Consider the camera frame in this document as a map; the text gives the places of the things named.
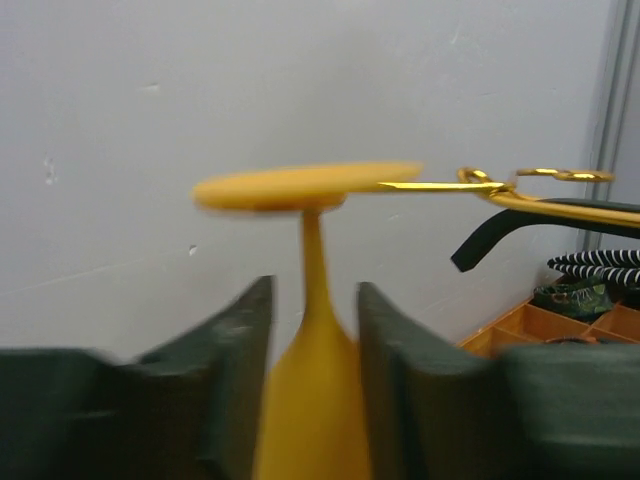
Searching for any black white striped cloth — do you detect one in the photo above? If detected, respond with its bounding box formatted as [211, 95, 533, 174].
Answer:
[547, 249, 640, 288]

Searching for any dark green floral tie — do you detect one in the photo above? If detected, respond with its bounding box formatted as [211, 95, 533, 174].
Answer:
[531, 282, 614, 324]

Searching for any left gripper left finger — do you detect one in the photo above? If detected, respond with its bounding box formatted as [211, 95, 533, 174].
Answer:
[1, 276, 273, 479]

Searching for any wooden compartment tray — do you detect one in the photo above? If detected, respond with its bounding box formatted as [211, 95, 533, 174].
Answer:
[457, 287, 639, 358]

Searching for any gold wire wine glass rack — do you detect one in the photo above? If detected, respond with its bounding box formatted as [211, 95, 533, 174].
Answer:
[377, 166, 640, 274]

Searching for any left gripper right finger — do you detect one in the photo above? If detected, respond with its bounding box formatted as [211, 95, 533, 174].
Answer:
[357, 282, 639, 479]

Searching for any orange goblet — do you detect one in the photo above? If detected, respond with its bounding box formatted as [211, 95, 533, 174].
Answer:
[192, 161, 423, 479]

